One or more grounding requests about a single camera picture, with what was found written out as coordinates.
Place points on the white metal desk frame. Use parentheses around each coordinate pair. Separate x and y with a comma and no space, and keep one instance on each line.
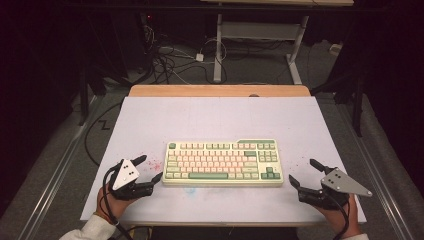
(217,60)

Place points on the white table sheet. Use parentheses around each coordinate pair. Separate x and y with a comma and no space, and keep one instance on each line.
(216,120)

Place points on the person's left hand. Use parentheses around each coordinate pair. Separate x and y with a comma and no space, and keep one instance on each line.
(115,208)

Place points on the small white floor box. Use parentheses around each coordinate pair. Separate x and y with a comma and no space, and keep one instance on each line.
(336,48)

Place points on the person's right hand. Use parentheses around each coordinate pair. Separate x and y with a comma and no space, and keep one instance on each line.
(346,221)

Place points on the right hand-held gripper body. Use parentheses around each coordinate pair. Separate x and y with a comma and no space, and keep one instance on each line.
(343,183)

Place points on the black stand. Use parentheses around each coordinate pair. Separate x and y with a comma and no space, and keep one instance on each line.
(357,106)
(83,103)

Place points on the aluminium floor rail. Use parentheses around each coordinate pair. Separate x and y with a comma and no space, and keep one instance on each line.
(376,173)
(56,173)

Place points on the white power adapter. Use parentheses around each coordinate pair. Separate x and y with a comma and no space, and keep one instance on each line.
(199,57)

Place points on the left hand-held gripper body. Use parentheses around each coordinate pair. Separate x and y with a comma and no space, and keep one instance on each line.
(126,175)

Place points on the dark equipment with red light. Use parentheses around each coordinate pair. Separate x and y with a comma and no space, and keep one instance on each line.
(146,40)

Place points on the green and cream keyboard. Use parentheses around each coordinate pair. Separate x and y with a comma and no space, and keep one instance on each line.
(222,178)

